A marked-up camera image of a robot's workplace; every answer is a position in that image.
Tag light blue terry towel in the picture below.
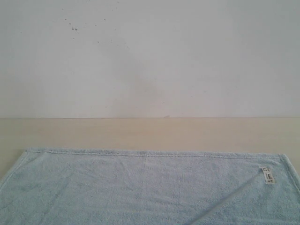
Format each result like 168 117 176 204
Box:
0 148 300 225

